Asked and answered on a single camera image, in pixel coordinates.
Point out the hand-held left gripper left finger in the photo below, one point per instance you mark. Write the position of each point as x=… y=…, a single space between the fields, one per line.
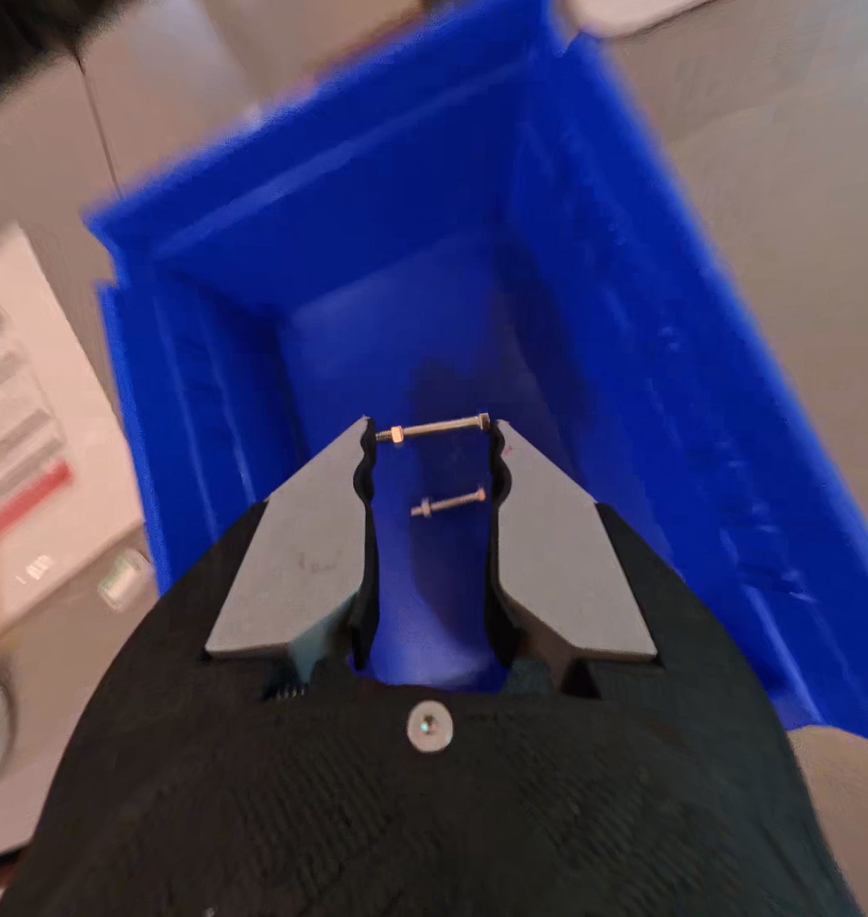
x=298 y=566

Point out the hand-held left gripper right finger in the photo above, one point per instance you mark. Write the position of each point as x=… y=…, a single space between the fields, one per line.
x=556 y=559

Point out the steel bolt with nut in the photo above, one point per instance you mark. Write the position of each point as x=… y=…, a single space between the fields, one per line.
x=441 y=428
x=452 y=502

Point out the blue plastic bin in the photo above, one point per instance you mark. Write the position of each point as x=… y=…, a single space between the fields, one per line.
x=620 y=322

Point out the white printed card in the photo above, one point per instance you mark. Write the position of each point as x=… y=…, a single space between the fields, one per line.
x=18 y=401

